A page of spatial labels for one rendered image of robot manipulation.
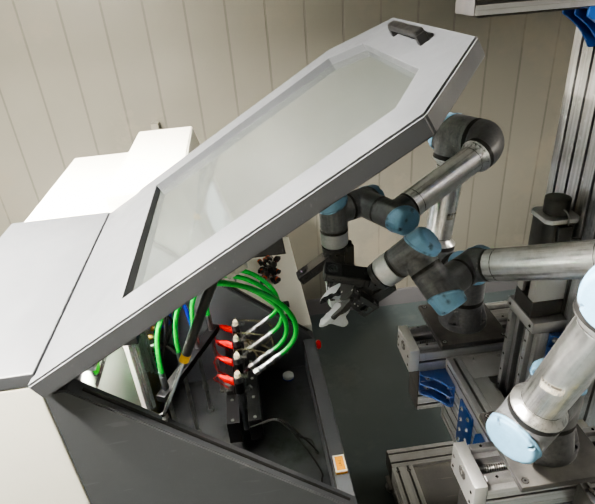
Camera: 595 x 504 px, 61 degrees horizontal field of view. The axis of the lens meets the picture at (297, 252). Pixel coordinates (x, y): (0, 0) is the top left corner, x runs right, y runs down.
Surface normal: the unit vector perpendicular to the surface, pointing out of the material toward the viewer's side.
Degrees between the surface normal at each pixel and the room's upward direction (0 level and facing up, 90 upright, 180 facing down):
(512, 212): 90
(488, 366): 0
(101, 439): 90
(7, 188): 90
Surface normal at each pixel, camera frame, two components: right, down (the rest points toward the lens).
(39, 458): 0.14, 0.48
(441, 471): -0.07, -0.87
